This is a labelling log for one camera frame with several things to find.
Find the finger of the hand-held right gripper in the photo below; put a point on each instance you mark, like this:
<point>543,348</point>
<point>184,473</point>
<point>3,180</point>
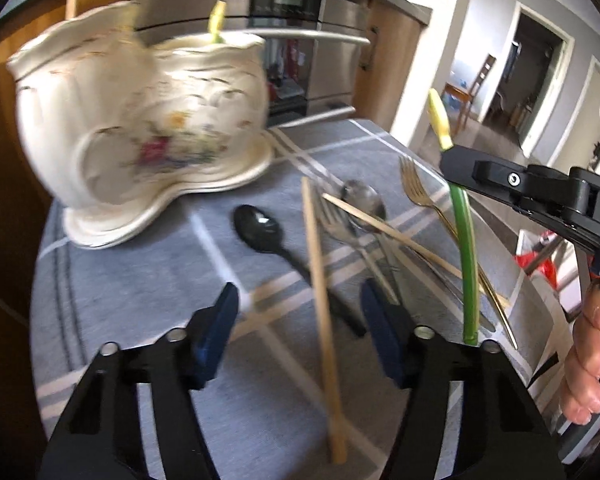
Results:
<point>480,175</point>

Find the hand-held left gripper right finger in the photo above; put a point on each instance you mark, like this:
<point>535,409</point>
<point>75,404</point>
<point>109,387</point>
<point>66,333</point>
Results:
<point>384,340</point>

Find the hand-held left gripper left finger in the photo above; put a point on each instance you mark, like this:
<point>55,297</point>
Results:
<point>219,332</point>

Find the gold metal fork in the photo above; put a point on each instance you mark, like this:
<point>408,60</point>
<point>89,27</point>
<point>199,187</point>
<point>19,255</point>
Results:
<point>414,185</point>

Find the black plastic spoon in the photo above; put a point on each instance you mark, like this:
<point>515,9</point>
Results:
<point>257,232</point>

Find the silver metal spoon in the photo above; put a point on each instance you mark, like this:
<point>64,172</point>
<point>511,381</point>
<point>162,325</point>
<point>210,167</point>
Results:
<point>364,200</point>

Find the silver metal fork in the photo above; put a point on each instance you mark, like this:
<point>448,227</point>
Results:
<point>337,230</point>

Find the white floral ceramic utensil holder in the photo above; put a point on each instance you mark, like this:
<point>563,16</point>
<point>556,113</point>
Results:
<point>130,125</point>

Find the person's right hand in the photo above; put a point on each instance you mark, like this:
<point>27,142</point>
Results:
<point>587,365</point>

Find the red plastic bag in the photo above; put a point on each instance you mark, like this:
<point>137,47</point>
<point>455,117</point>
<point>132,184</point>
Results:
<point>537,262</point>

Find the wooden dining chair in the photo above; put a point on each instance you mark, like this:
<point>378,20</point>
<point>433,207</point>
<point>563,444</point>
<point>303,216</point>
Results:
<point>472,90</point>

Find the grey plaid tablecloth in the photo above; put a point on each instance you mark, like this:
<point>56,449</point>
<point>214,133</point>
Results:
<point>155,270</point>

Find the stainless steel built-in oven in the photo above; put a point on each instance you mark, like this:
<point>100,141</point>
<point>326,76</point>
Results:
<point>330,60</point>

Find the green tulip-shaped utensil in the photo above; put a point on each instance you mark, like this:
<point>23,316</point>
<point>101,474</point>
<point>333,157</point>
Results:
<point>217,22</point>

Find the white door frame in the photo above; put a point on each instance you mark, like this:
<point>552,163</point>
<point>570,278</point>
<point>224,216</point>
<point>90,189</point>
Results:
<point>522,15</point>

